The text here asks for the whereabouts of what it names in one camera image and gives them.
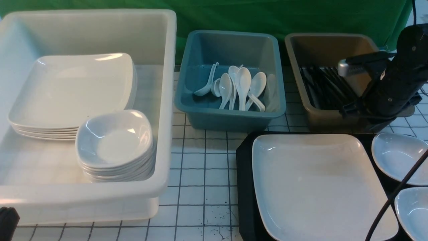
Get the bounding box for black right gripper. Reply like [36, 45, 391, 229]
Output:
[339, 75, 422, 118]

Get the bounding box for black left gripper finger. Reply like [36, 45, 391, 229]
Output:
[0, 207, 20, 241]

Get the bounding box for white bowl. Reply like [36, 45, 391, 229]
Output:
[394, 187, 428, 241]
[371, 133, 428, 190]

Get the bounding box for large white square plate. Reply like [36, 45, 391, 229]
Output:
[252, 134, 387, 241]

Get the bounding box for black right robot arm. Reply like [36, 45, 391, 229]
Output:
[338, 23, 428, 119]

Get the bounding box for black chopsticks in bin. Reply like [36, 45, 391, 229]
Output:
[299, 65, 357, 110]

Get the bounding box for large white plastic tub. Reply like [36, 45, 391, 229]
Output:
[1, 9, 177, 226]

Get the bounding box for brown plastic bin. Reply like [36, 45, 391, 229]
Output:
[285, 33, 387, 130]

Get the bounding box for green backdrop cloth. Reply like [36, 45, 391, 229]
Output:
[1, 0, 413, 62]

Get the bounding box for teal plastic bin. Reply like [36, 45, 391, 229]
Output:
[175, 29, 286, 132]

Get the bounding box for stack of white bowls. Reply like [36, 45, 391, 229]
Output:
[76, 110, 156, 183]

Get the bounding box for stack of white square plates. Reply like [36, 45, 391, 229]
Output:
[8, 53, 136, 140]

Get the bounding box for small white spoon behind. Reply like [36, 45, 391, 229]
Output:
[211, 78, 221, 97]

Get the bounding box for black serving tray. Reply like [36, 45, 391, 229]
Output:
[236, 131, 428, 241]

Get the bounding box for black camera cable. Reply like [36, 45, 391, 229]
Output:
[364, 157, 428, 241]

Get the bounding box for white spoon long handle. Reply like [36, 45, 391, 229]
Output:
[228, 66, 239, 110]

